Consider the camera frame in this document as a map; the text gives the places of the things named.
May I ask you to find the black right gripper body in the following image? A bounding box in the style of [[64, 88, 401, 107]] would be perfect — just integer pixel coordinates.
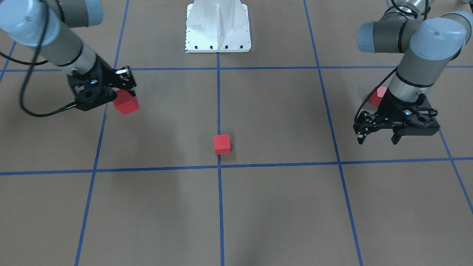
[[68, 55, 122, 111]]

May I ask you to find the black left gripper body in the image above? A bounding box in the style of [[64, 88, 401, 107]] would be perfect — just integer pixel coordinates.
[[353, 90, 440, 138]]

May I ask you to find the red block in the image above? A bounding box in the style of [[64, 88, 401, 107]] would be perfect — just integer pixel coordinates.
[[213, 134, 231, 155], [369, 86, 388, 106], [113, 89, 140, 116]]

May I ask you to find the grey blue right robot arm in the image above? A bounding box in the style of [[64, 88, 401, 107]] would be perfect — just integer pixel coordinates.
[[0, 0, 140, 117]]

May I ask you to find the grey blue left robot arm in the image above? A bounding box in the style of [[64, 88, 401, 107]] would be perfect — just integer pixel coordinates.
[[353, 0, 472, 144]]

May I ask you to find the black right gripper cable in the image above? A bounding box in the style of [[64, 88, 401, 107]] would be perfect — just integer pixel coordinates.
[[0, 0, 78, 118]]

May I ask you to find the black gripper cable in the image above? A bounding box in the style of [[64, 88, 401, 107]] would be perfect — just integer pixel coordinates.
[[354, 0, 436, 124], [0, 0, 78, 118]]

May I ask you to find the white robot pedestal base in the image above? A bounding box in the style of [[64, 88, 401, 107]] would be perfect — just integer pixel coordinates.
[[185, 0, 252, 53]]

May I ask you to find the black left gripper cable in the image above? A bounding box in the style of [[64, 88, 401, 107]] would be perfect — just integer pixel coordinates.
[[354, 0, 436, 124]]

